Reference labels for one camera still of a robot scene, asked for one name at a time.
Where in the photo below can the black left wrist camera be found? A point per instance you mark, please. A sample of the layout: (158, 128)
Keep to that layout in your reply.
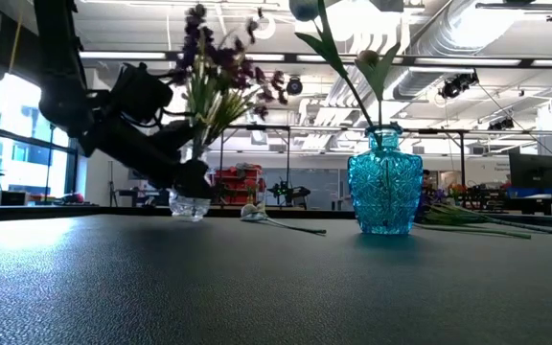
(139, 93)

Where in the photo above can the clear glass vase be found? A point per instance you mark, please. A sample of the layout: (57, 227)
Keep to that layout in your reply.
(189, 209)

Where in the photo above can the black monitor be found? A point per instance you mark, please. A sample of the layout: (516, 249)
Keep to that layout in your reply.
(532, 170)

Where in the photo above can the black table mat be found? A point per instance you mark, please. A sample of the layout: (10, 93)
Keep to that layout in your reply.
(257, 287)

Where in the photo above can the black ceiling device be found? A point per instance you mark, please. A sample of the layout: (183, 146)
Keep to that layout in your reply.
(458, 84)
(501, 124)

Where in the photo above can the white tulip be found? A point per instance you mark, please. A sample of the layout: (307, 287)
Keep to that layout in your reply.
(326, 45)
(253, 212)

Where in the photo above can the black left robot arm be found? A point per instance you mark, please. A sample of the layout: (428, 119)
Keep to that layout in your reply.
(60, 72)

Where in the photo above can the black background robot arm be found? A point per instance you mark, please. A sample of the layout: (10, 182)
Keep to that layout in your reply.
(285, 190)

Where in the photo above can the black ceiling camera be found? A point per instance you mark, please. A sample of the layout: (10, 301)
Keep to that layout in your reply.
(294, 85)

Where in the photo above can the ceiling light strip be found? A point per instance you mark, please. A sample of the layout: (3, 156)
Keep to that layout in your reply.
(463, 62)

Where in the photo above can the blue glass vase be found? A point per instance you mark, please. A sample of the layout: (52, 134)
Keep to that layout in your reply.
(385, 187)

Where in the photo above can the red storage bins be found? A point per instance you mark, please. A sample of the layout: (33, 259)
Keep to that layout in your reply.
(235, 179)

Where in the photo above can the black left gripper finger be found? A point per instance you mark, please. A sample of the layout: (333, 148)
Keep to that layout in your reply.
(182, 133)
(192, 181)

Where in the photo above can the silver ventilation duct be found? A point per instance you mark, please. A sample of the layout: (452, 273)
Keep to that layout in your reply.
(420, 72)

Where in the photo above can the magenta purple flower bunch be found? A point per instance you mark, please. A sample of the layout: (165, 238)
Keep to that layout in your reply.
(194, 29)

